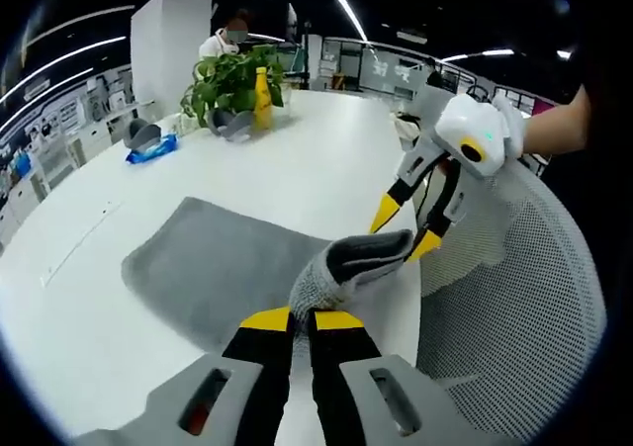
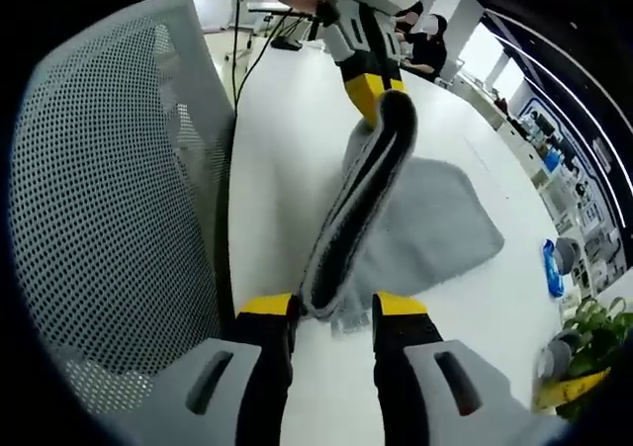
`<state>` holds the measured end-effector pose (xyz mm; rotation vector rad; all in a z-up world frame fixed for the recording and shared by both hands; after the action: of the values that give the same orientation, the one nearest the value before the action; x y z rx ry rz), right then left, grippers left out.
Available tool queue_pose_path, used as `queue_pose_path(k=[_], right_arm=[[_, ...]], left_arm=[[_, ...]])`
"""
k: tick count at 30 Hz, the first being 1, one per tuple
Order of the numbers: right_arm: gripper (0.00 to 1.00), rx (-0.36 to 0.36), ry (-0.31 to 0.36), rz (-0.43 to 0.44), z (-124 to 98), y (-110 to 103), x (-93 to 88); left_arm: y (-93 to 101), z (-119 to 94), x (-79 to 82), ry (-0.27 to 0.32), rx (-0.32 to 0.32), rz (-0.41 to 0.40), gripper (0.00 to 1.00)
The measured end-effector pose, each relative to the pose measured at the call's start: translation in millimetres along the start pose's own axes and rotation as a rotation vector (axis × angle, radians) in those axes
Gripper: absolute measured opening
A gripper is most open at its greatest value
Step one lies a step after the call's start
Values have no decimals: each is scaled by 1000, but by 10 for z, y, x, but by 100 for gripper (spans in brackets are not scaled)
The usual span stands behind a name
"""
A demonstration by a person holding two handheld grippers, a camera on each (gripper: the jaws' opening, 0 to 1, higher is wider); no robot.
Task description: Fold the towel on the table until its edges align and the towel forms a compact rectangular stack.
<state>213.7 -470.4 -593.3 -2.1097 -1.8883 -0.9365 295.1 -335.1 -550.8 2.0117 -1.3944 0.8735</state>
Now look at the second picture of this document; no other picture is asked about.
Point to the small blue bag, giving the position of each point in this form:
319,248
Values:
552,160

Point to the green potted plant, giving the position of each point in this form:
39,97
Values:
593,337

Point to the white cabinet row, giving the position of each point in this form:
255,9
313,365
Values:
526,156

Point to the grey mesh office chair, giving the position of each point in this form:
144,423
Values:
114,169

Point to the blue plastic packet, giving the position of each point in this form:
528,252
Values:
551,268

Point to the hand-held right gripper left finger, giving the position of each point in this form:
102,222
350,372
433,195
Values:
262,367

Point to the white pillar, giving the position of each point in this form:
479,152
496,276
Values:
462,30

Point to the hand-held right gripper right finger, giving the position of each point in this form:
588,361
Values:
405,367

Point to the white table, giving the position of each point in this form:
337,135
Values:
297,169

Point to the grey towel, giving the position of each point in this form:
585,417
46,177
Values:
435,218

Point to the grey curved object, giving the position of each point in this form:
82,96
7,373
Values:
568,253
559,352

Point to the black flat device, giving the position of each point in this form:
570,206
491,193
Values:
287,44

